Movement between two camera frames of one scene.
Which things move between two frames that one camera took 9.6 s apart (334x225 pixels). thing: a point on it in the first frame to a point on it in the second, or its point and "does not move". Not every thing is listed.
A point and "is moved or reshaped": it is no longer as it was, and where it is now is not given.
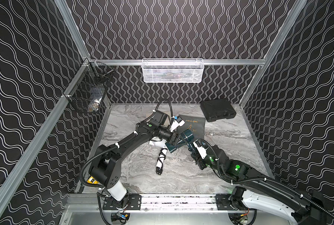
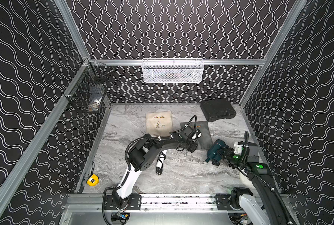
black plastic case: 217,109 does not move
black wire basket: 87,90 does not move
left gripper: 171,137 to 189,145
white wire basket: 172,70 does not move
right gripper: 197,158 to 226,154
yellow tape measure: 92,180 does not move
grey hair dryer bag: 196,124 is moved or reshaped
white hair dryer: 156,141 does not move
